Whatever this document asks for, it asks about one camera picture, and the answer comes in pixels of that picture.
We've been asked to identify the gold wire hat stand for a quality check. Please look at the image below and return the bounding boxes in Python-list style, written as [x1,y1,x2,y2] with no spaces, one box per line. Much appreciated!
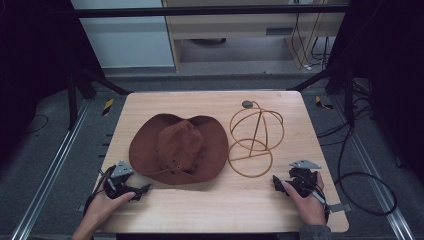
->
[227,99,285,179]

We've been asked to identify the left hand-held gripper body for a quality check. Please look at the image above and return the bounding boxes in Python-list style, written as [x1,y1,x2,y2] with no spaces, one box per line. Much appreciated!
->
[102,160,141,201]

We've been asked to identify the person's left hand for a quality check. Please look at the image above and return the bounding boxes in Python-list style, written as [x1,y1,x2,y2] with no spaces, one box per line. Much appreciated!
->
[82,190,137,232]

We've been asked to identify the thick black floor cable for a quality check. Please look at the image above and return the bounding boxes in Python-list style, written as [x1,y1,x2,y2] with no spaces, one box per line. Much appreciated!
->
[315,79,398,217]

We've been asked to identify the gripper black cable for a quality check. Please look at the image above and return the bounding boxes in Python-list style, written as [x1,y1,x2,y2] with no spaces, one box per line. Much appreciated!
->
[299,174,332,224]
[82,165,116,216]

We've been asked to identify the black cables under desk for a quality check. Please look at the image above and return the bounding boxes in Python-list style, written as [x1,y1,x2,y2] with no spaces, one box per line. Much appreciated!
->
[290,0,332,72]

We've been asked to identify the black horizontal frame bar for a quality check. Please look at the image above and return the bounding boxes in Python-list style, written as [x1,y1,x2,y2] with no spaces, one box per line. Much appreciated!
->
[73,3,350,19]

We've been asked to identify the aluminium floor rail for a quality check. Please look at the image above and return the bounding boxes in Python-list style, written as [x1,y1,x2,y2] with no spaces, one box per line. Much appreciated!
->
[333,96,418,240]
[9,99,92,240]

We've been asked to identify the thin black floor cable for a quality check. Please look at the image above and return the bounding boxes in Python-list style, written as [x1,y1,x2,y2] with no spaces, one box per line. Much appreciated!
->
[23,113,50,136]

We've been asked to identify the white cabinet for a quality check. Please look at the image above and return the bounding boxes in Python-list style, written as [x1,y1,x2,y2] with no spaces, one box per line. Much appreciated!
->
[70,0,176,70]

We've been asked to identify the person's right hand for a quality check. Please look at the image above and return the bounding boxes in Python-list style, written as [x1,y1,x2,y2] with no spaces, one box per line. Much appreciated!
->
[281,171,327,227]

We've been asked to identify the light wooden desk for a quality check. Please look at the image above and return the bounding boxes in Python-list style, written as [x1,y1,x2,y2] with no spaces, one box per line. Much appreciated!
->
[161,0,352,72]

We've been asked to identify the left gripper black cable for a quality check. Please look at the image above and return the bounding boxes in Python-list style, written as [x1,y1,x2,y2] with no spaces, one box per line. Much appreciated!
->
[82,165,116,216]

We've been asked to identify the brown wide-brim hat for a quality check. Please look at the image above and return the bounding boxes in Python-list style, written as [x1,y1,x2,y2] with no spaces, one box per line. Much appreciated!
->
[128,113,230,186]

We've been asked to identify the black metal stand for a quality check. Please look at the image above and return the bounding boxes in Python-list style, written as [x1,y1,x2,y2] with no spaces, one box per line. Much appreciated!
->
[285,59,356,126]
[65,59,133,132]

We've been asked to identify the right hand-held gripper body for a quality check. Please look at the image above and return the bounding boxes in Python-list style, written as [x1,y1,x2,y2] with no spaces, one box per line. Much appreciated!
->
[282,158,323,198]

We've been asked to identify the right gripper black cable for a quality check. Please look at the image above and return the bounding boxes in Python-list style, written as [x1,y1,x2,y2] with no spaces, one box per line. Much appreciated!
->
[299,174,332,224]

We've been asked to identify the yellow black tape strip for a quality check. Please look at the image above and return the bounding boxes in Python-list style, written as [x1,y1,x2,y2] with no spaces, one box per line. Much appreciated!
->
[101,98,115,117]
[314,95,334,111]

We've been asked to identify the grey cable tag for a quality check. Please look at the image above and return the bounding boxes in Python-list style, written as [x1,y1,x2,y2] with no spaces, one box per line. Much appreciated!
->
[327,203,353,214]

